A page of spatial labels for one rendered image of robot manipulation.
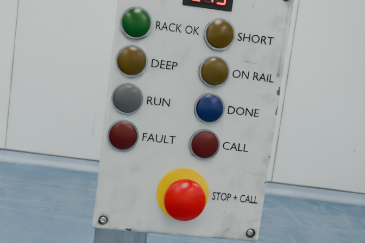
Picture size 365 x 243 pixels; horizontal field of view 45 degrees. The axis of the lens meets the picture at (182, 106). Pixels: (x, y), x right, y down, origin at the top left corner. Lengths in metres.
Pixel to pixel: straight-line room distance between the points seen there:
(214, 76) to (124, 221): 0.17
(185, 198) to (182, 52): 0.14
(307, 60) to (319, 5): 0.47
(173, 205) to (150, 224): 0.05
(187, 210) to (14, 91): 3.68
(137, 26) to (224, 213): 0.20
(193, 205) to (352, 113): 3.73
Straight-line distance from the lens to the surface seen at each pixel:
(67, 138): 3.96
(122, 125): 0.42
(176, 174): 0.44
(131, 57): 0.41
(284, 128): 3.94
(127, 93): 0.42
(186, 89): 0.43
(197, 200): 0.42
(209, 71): 0.42
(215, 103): 0.42
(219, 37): 0.42
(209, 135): 0.43
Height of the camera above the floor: 1.04
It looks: 6 degrees down
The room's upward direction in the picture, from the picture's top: 7 degrees clockwise
